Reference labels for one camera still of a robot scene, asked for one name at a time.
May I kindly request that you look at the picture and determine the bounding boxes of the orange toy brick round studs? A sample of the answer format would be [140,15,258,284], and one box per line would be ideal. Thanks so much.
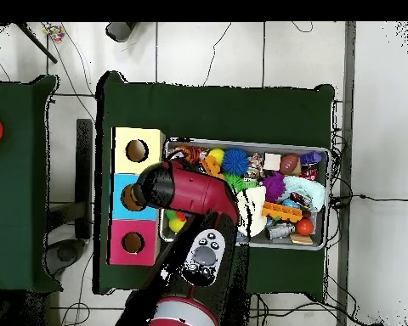
[201,155,225,180]

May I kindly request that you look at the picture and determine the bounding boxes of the wooden box three holes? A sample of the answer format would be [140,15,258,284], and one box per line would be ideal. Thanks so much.
[108,126,167,266]

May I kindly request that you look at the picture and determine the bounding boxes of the clear shallow mesh bin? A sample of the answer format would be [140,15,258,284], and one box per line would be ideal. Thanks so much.
[160,138,331,251]

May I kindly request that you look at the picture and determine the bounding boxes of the green spiky ball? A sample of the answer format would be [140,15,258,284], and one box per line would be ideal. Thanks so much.
[224,173,247,194]

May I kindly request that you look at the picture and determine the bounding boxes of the blue spiky ball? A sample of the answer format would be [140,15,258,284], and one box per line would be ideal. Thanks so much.
[221,147,251,177]

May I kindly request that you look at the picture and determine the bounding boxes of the yellow green ball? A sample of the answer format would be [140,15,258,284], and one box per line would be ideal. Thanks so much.
[167,213,188,234]

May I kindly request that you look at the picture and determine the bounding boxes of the cream knitted cloth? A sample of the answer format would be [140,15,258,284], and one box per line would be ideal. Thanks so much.
[236,187,269,238]

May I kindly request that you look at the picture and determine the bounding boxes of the purple spiky ball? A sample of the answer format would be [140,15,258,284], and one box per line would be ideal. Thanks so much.
[261,172,287,204]

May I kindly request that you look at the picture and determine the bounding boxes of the long flat orange toy brick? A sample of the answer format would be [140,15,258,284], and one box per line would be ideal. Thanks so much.
[261,201,303,224]

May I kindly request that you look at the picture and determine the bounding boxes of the brown toy football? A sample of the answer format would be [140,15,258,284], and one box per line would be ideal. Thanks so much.
[280,153,301,175]

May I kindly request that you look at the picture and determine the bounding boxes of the light blue cloth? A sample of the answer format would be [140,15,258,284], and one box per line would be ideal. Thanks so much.
[283,175,326,213]

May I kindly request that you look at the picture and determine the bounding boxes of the black upright bar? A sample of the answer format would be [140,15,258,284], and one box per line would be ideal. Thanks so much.
[75,118,95,240]

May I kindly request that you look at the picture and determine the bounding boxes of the grey round base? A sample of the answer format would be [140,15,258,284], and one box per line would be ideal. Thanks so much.
[46,239,89,276]

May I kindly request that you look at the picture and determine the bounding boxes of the grey object on floor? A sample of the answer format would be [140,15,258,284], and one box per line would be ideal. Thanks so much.
[105,21,137,42]

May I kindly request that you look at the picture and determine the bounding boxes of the dark green side table cloth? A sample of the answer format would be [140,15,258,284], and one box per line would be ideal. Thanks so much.
[0,74,61,295]

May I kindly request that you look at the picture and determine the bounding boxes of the small colourful item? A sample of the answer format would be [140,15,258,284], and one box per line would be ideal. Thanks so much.
[43,23,66,43]

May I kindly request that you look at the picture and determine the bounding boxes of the black stick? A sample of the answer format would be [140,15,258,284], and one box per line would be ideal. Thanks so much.
[13,22,59,65]

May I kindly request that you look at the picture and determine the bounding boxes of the black power cable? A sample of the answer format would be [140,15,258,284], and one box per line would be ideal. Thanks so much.
[329,192,408,208]

